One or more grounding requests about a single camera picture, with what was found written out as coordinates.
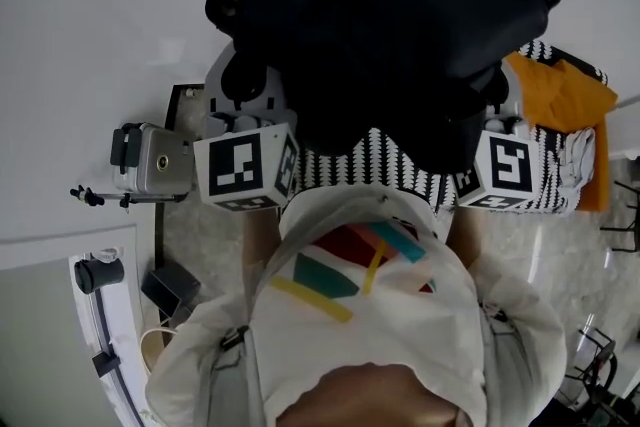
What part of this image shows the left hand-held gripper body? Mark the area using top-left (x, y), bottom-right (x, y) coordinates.
top-left (192, 108), bottom-right (302, 213)

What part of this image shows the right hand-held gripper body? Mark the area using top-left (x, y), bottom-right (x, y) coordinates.
top-left (453, 113), bottom-right (544, 212)

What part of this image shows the black garment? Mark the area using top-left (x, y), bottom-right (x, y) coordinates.
top-left (204, 0), bottom-right (563, 176)

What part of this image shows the person's left forearm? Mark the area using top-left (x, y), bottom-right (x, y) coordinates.
top-left (242, 206), bottom-right (282, 287)

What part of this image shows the person's right forearm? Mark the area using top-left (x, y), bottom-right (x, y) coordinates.
top-left (444, 206), bottom-right (484, 269)

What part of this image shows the crumpled white cloth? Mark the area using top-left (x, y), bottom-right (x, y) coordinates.
top-left (559, 127), bottom-right (598, 189)

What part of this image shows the black white patterned blanket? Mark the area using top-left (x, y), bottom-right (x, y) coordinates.
top-left (291, 39), bottom-right (609, 216)

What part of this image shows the black metal chair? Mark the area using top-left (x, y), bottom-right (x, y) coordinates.
top-left (599, 179), bottom-right (640, 254)

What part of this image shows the black box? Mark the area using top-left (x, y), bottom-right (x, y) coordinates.
top-left (140, 263), bottom-right (202, 317)

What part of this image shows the metal rod with black clamp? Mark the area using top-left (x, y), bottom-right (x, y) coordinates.
top-left (69, 184), bottom-right (189, 212)

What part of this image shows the black cylinder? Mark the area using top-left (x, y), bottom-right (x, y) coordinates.
top-left (73, 257), bottom-right (125, 295)

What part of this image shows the white shirt with colourful print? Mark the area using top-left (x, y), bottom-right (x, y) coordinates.
top-left (144, 187), bottom-right (569, 427)

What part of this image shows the round beige bin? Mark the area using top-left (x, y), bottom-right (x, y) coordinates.
top-left (139, 327), bottom-right (177, 374)

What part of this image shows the white framed window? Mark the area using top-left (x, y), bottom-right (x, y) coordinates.
top-left (0, 224), bottom-right (166, 427)

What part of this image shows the grey shoulder strap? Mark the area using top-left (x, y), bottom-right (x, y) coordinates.
top-left (477, 302), bottom-right (532, 427)
top-left (207, 324), bottom-right (266, 427)

